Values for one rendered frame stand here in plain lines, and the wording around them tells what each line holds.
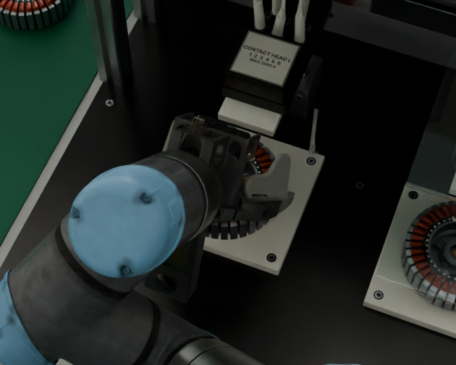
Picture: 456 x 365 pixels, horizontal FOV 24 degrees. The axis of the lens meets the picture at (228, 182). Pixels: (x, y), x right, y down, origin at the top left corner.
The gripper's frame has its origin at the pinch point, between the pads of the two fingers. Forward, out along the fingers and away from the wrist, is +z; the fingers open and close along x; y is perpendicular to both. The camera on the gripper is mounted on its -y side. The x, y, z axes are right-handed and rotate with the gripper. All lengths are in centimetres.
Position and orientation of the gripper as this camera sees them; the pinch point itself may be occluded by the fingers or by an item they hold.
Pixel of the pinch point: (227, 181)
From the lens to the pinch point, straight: 107.7
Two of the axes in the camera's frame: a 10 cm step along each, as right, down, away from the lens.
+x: -9.3, -3.1, 1.8
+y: 2.7, -9.4, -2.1
